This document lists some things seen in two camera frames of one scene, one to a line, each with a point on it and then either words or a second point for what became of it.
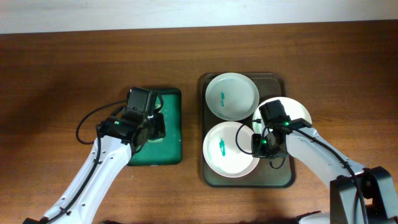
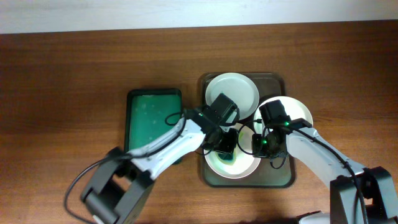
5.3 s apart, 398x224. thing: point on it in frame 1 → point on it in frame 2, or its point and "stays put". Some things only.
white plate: [227, 150] stays put
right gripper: [258, 152] stays put
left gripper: [160, 132] → [229, 149]
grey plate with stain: [232, 96] stays put
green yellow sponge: [157, 107] → [226, 157]
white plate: [294, 108] stays put
